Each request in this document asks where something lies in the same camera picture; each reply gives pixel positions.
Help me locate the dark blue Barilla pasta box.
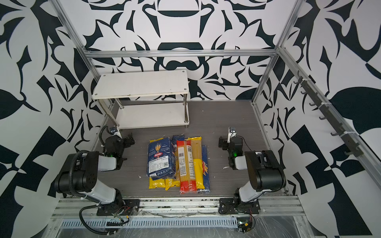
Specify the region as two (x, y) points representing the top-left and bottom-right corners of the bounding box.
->
(146, 137), (177, 180)

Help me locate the dark blue clear spaghetti pack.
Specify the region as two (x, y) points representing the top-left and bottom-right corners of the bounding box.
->
(172, 134), (185, 180)

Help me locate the red spaghetti pack white label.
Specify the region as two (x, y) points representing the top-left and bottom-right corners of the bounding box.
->
(177, 140), (197, 194)

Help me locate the yellow spaghetti pack barcode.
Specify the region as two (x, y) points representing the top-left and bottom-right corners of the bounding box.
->
(147, 137), (169, 189)

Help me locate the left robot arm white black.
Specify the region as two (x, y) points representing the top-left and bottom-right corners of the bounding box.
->
(54, 133), (135, 206)

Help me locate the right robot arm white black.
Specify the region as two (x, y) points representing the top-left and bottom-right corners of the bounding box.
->
(218, 136), (286, 206)

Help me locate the yellow Pastatime spaghetti pack right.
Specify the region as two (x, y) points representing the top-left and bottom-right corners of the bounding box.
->
(187, 137), (205, 190)

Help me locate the yellow pastatime spaghetti pack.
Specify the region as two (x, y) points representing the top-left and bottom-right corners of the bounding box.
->
(187, 137), (205, 190)
(165, 176), (181, 191)

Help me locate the white two-tier metal shelf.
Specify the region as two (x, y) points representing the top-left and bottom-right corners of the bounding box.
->
(92, 69), (190, 130)

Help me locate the yellow Pastatime spaghetti pack left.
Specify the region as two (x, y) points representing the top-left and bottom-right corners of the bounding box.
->
(165, 176), (181, 191)

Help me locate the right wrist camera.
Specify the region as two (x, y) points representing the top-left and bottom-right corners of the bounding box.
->
(227, 127), (236, 143)

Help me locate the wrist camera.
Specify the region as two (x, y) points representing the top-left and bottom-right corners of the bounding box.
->
(108, 126), (119, 135)
(227, 127), (236, 143)

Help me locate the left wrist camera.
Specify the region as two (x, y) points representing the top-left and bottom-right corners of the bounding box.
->
(108, 126), (119, 135)

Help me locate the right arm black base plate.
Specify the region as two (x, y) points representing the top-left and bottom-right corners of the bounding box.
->
(218, 198), (261, 215)

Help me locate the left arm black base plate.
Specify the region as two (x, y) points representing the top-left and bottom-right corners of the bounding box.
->
(96, 199), (140, 216)

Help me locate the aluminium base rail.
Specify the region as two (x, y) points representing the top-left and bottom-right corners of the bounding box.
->
(49, 194), (307, 230)

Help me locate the aluminium cage frame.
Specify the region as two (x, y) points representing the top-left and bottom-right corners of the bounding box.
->
(51, 1), (381, 186)

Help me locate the grey wall hook rack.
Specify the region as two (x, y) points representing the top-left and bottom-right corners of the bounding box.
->
(295, 72), (364, 157)

